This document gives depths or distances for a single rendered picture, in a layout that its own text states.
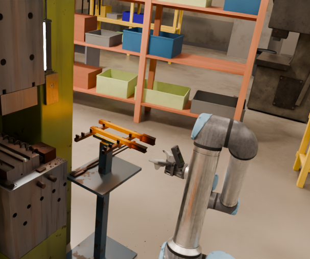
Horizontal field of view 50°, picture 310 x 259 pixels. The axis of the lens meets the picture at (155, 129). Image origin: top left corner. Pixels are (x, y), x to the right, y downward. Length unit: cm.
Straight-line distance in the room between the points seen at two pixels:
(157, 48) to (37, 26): 292
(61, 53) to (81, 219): 150
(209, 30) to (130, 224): 884
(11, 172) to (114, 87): 316
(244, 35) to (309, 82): 501
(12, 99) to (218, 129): 91
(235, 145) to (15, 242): 122
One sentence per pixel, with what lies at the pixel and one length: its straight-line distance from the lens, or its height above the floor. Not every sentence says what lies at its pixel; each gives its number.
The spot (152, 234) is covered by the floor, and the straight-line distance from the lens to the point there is 286.
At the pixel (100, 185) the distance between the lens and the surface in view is 203.
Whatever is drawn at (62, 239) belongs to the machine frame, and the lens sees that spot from 225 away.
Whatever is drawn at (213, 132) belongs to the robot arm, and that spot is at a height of 139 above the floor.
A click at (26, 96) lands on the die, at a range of 167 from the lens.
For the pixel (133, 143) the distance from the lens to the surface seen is 192.
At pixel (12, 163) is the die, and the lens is 179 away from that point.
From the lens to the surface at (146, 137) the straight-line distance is 202.
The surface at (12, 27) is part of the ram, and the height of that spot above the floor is 164.
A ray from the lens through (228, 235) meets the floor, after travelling 302.
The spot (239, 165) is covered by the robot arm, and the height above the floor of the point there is 124.
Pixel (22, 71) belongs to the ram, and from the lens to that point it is 162.
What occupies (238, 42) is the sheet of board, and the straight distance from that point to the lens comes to 1048.
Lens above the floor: 190
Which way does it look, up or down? 24 degrees down
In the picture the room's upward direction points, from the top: 7 degrees clockwise
